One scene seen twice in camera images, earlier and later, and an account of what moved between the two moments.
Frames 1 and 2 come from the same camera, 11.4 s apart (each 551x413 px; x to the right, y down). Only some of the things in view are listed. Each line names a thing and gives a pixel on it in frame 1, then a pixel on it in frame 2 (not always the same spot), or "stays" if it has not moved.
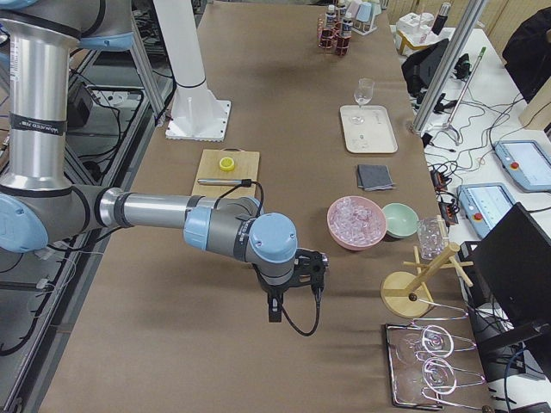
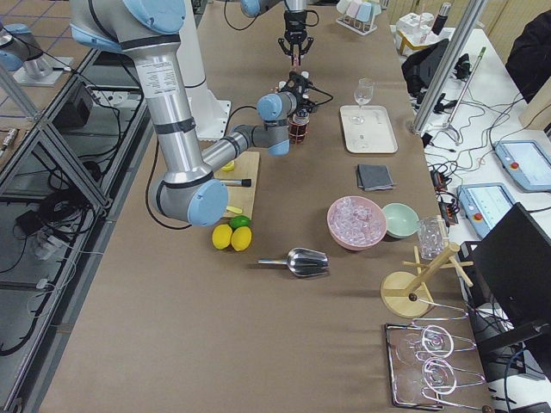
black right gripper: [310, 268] -> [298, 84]
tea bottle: [341, 12] -> [298, 126]
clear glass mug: [431, 232] stays
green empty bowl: [401, 220] stays
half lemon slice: [226, 163] stays
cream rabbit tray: [368, 130] stays
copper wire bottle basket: [334, 34] -> [298, 132]
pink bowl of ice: [355, 223] stays
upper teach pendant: [527, 163] stays
